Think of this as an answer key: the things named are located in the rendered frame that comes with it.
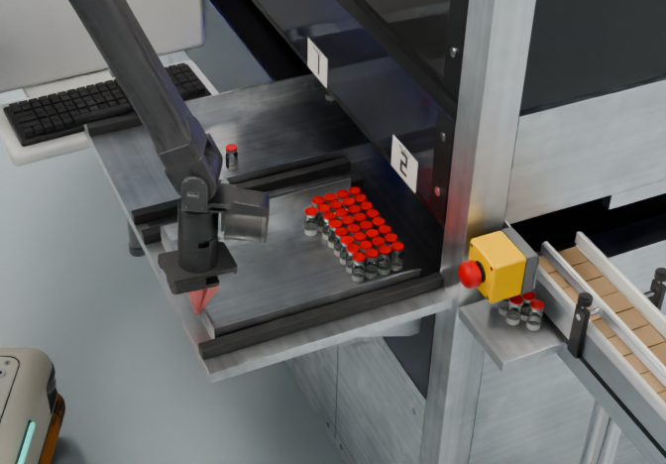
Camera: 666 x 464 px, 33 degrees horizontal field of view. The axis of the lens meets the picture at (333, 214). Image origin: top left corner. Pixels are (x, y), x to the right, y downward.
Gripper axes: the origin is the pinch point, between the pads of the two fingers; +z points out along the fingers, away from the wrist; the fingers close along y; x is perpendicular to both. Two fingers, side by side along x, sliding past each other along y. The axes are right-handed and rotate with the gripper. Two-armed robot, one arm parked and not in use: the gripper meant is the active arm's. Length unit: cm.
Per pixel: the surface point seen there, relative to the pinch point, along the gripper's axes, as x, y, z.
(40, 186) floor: 164, 6, 90
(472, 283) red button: -19.5, 34.4, -11.2
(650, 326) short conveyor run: -32, 58, -6
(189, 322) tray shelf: 0.3, -1.0, 2.9
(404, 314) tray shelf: -10.7, 29.8, 1.0
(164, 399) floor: 67, 15, 90
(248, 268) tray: 8.3, 11.4, 1.8
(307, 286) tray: 0.7, 18.5, 1.3
